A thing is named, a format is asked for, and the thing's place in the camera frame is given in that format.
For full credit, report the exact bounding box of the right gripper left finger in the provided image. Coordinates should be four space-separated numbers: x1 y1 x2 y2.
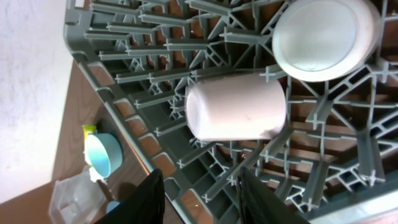
95 169 165 224

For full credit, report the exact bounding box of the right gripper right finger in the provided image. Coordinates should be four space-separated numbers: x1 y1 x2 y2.
238 167 309 224

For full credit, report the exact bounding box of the light blue small bowl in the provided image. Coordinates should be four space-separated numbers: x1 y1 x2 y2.
88 133 123 179

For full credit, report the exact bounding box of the pink white cup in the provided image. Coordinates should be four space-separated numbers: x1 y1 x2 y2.
185 73 287 141

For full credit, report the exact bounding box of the white green cup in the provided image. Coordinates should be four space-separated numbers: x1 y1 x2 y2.
272 0 382 82

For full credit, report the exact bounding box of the brown serving tray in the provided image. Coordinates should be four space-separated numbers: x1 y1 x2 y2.
96 116 182 223

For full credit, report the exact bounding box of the dark blue plate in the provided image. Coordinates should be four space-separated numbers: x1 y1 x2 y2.
106 201 120 214

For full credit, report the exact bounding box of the grey dishwasher rack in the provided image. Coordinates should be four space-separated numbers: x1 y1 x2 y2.
63 0 397 223

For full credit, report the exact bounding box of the clear plastic bin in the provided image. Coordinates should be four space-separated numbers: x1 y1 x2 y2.
49 171 106 224

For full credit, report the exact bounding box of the crumpled white green wrapper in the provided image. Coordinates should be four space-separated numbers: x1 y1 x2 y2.
82 124 103 182

